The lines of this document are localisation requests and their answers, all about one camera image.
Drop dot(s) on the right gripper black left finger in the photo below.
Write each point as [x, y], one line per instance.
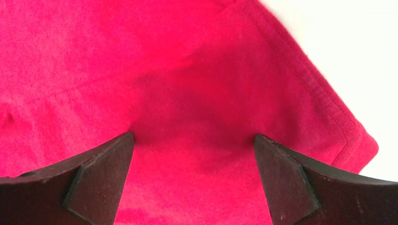
[85, 189]

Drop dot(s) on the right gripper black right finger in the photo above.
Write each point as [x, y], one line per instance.
[303, 191]

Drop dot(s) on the red t-shirt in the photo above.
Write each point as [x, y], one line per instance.
[193, 80]

